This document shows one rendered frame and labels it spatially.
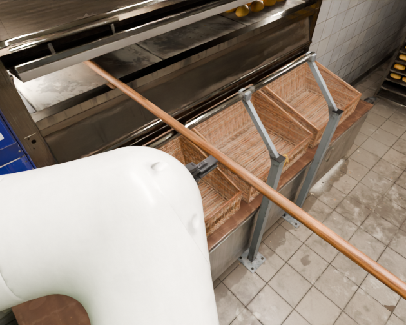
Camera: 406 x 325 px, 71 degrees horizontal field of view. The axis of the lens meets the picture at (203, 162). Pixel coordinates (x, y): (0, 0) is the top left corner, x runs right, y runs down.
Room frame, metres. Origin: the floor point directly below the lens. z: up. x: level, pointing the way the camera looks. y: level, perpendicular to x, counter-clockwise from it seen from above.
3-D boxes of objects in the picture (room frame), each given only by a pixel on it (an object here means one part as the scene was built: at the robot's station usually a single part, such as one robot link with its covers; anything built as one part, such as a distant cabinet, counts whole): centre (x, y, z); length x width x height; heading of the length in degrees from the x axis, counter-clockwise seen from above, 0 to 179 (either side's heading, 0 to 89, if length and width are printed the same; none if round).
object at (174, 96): (1.41, -0.07, 1.02); 1.79 x 0.11 x 0.19; 133
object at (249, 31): (1.42, -0.05, 1.16); 1.80 x 0.06 x 0.04; 133
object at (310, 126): (1.64, -0.71, 0.72); 0.56 x 0.49 x 0.28; 134
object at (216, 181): (0.82, 0.17, 0.72); 0.56 x 0.49 x 0.28; 134
